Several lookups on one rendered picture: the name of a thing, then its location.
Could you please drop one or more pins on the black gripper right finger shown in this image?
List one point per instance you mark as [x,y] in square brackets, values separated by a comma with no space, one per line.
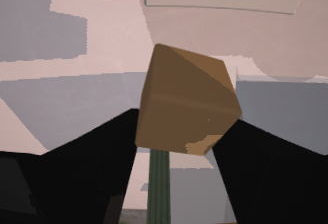
[269,180]

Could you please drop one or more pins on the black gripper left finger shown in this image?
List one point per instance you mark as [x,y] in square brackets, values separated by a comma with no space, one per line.
[82,182]

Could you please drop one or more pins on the tan cardboard box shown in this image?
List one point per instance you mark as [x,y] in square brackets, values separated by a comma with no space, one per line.
[187,188]

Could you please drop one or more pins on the brown block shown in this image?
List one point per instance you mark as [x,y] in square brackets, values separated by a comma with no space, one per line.
[188,102]

